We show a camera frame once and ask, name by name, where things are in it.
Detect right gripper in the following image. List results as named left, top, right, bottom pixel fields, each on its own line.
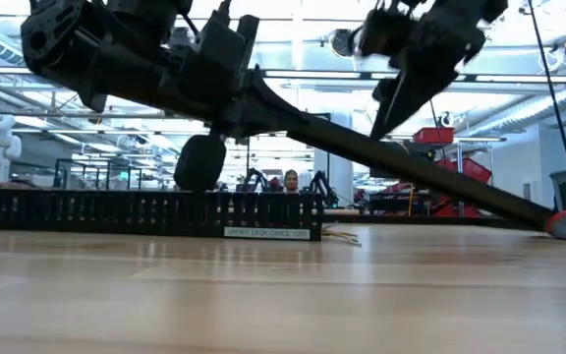
left=368, top=0, right=491, bottom=143

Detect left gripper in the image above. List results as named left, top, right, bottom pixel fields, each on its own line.
left=77, top=13, right=310, bottom=142

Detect black duct cover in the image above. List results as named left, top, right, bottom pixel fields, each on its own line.
left=282, top=111, right=555, bottom=232

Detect multicoloured wire harness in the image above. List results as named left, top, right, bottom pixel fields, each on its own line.
left=320, top=224, right=363, bottom=248

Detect black slotted cable duct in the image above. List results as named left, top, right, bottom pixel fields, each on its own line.
left=0, top=188, right=324, bottom=243

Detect red storage bin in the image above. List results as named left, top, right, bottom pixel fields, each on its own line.
left=412, top=126, right=457, bottom=147
left=429, top=204, right=484, bottom=218
left=433, top=155, right=494, bottom=187
left=432, top=192, right=481, bottom=211

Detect person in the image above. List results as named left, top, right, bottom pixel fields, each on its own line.
left=282, top=168, right=301, bottom=195

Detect silver metal rack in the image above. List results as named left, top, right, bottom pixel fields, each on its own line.
left=452, top=136, right=508, bottom=218

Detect white building column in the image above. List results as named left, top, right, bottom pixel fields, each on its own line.
left=311, top=110, right=356, bottom=207

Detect thin black hanging cable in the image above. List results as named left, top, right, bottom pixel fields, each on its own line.
left=527, top=0, right=566, bottom=207
left=428, top=97, right=449, bottom=158

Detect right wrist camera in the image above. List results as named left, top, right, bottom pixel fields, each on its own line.
left=358, top=7, right=415, bottom=60

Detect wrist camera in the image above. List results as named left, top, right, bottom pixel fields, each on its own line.
left=173, top=132, right=228, bottom=194
left=358, top=7, right=415, bottom=60

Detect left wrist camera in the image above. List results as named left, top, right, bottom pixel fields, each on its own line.
left=173, top=132, right=228, bottom=194

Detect black background gantry frame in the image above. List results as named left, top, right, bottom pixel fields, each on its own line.
left=246, top=111, right=333, bottom=196

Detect black aluminium table frame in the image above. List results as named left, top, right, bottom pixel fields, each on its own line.
left=321, top=211, right=549, bottom=231

